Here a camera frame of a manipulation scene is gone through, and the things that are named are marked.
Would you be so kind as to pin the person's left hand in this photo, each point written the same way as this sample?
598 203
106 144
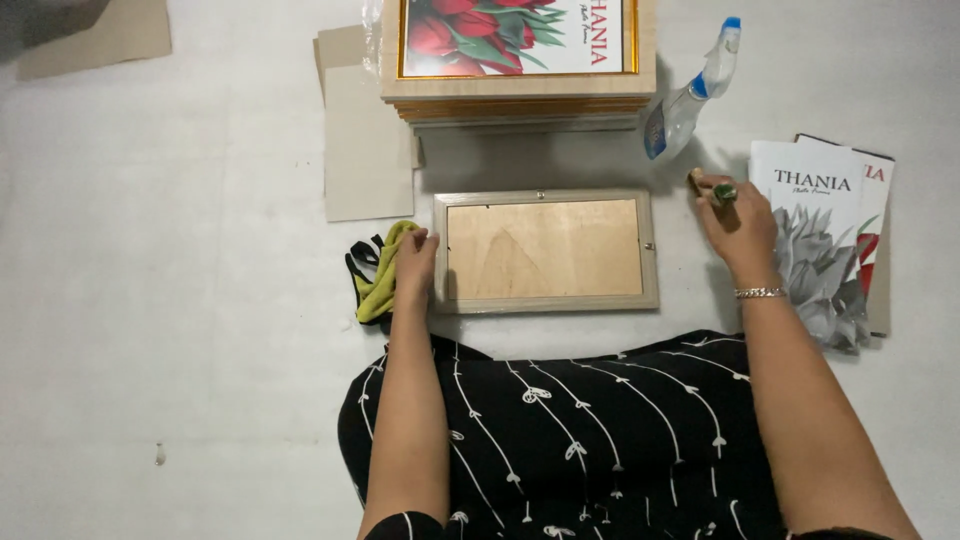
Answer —
414 262

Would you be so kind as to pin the small tan piece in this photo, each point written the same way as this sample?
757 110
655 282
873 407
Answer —
696 181

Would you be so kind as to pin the person's right fingers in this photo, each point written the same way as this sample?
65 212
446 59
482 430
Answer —
718 202

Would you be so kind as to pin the clear spray bottle blue nozzle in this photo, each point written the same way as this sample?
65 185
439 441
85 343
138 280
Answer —
679 112

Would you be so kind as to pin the tan cardboard sheet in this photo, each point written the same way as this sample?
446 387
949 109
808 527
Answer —
341 45

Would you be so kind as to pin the light wooden photo frame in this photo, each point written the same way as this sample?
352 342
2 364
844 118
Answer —
545 251

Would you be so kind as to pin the person's right hand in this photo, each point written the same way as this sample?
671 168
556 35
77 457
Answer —
742 232

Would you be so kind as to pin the large brown cardboard sheet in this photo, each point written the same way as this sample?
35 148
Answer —
105 37

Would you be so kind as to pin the person's black patterned dress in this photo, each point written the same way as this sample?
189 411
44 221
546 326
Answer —
600 442

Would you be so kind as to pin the yellow-green cleaning cloth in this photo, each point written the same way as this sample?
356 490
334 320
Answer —
381 281

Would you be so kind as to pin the clear plastic wrap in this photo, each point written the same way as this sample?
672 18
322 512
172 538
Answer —
371 34

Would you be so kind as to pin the grey flower printed sheet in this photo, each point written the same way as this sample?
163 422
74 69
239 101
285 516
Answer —
817 225

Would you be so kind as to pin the stack of wooden photo frames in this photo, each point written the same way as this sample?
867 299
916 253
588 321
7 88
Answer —
517 45

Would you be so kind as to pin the light grey cardboard sheet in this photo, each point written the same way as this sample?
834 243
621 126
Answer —
367 150

